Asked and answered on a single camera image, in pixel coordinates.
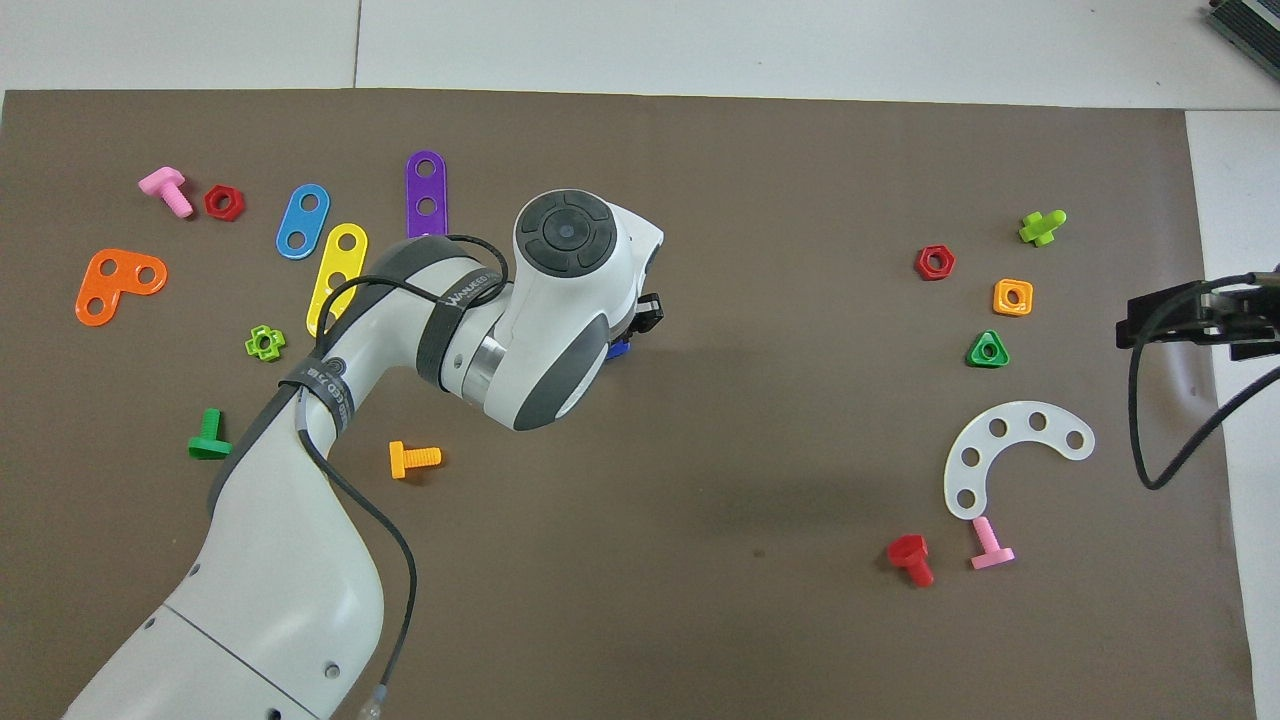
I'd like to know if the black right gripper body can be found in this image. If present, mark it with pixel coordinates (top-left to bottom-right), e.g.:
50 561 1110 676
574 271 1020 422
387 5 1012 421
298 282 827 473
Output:
1205 270 1280 346

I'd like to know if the lime green cross screw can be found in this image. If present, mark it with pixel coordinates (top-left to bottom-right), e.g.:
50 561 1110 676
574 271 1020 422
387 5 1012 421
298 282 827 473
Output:
1018 208 1068 248

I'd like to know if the orange plastic screw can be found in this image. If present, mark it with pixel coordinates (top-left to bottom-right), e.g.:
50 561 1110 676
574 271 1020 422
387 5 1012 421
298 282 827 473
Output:
388 440 443 481

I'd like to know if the pink plastic screw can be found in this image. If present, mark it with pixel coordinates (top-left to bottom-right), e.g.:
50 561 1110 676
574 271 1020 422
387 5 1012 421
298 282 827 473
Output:
138 166 195 219
969 515 1016 572

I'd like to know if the red plastic screw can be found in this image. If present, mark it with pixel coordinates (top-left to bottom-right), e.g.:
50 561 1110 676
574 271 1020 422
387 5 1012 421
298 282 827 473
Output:
886 533 936 588

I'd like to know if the green plastic screw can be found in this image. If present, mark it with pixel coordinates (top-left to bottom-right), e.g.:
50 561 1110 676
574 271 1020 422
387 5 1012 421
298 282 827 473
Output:
187 407 233 461

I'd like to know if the brown table mat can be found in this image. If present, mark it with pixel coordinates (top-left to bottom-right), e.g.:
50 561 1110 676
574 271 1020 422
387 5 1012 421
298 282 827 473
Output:
0 88 1259 720

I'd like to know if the white curved perforated strip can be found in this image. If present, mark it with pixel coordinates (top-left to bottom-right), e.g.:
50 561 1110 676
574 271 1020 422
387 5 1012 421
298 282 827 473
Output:
943 401 1097 521

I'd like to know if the purple four-hole strip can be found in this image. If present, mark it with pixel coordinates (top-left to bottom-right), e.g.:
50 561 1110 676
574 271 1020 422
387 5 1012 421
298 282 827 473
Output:
405 150 449 239

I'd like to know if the grey ribbed device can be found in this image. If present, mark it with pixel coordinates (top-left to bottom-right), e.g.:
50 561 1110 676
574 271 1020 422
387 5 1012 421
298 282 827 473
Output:
1203 0 1280 83

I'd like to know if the yellow three-hole strip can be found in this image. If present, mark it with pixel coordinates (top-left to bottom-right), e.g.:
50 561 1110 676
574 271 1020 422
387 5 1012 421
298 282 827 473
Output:
305 222 369 341

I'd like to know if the blue two-hole strip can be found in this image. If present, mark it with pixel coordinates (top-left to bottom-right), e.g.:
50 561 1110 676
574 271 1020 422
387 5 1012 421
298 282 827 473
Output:
275 183 331 261

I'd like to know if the orange heart-shaped plate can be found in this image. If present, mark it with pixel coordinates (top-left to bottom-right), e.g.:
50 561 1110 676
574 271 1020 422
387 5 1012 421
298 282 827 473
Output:
75 248 169 328

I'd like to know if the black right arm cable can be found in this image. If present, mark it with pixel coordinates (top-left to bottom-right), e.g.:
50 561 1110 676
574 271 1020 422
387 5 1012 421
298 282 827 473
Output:
1128 272 1280 491

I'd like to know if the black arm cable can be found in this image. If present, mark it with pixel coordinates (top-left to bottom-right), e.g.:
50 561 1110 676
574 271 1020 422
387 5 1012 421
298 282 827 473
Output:
1128 272 1280 491
295 233 513 720

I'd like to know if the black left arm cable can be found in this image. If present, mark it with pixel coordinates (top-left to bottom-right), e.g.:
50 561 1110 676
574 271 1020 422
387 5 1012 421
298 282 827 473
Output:
295 233 513 720

